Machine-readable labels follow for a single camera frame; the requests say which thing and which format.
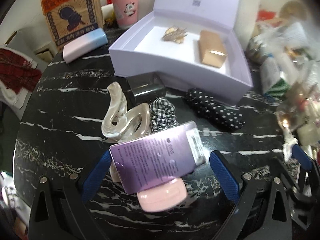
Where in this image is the purple eyes product box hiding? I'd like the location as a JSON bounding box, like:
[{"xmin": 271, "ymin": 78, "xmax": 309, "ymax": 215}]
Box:
[{"xmin": 110, "ymin": 121, "xmax": 206, "ymax": 194}]

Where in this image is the black polka dot scrunchie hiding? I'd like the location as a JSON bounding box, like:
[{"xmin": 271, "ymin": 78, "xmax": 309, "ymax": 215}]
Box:
[{"xmin": 185, "ymin": 88, "xmax": 245, "ymax": 133}]

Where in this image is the pink round compact case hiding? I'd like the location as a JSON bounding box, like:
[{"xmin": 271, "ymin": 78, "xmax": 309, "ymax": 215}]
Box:
[{"xmin": 109, "ymin": 164, "xmax": 188, "ymax": 213}]

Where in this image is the pearl wavy hair claw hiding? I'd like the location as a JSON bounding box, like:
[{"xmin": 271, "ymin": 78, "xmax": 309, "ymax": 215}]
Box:
[{"xmin": 101, "ymin": 81, "xmax": 151, "ymax": 142}]

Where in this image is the black white gingham scrunchie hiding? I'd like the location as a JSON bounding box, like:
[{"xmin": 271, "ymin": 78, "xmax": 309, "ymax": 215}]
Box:
[{"xmin": 150, "ymin": 97, "xmax": 178, "ymax": 133}]

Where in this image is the black translucent hair claw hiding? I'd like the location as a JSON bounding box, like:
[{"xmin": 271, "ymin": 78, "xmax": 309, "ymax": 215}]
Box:
[{"xmin": 126, "ymin": 73, "xmax": 167, "ymax": 106}]

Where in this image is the gold rectangular box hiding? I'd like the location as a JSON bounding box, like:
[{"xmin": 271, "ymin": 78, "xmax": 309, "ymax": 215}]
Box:
[{"xmin": 198, "ymin": 30, "xmax": 228, "ymax": 68}]

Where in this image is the gold butterfly hair clip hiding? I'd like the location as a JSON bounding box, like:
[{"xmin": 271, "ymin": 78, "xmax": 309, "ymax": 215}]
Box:
[{"xmin": 162, "ymin": 26, "xmax": 187, "ymax": 44}]

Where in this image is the clear wine glass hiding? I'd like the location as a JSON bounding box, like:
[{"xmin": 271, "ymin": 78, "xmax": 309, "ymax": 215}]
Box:
[{"xmin": 276, "ymin": 81, "xmax": 319, "ymax": 132}]

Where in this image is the green white medicine box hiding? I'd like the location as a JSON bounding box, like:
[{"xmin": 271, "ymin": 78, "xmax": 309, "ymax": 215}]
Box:
[{"xmin": 260, "ymin": 57, "xmax": 291, "ymax": 100}]

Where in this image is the white printed paper sheet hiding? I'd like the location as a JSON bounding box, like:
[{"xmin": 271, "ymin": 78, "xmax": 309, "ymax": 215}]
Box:
[{"xmin": 283, "ymin": 22, "xmax": 309, "ymax": 49}]

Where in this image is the red plaid scarf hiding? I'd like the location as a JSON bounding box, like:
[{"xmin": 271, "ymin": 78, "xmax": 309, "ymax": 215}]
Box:
[{"xmin": 1, "ymin": 48, "xmax": 42, "ymax": 94}]

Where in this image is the pink blue gradient case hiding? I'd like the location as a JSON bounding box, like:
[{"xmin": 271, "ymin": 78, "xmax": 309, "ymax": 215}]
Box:
[{"xmin": 62, "ymin": 28, "xmax": 108, "ymax": 63}]

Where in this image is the woven straw fan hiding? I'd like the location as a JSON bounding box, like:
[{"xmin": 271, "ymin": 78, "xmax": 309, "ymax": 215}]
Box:
[{"xmin": 279, "ymin": 1, "xmax": 307, "ymax": 21}]

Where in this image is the lavender open gift box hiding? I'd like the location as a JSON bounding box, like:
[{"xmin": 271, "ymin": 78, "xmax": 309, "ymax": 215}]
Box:
[{"xmin": 109, "ymin": 0, "xmax": 253, "ymax": 105}]

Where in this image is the white foam block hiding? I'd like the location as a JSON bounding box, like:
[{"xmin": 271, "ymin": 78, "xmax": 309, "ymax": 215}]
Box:
[{"xmin": 234, "ymin": 0, "xmax": 260, "ymax": 50}]

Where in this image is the brown paper snack bag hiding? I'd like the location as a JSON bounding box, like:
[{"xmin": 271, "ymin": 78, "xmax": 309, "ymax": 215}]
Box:
[{"xmin": 41, "ymin": 0, "xmax": 104, "ymax": 52}]

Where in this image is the lower pink panda cup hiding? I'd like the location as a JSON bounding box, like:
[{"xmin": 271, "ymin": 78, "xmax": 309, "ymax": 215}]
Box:
[{"xmin": 112, "ymin": 0, "xmax": 139, "ymax": 29}]

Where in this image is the picture frame on floor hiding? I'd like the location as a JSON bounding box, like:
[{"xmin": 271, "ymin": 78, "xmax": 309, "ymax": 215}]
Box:
[{"xmin": 34, "ymin": 42, "xmax": 58, "ymax": 63}]

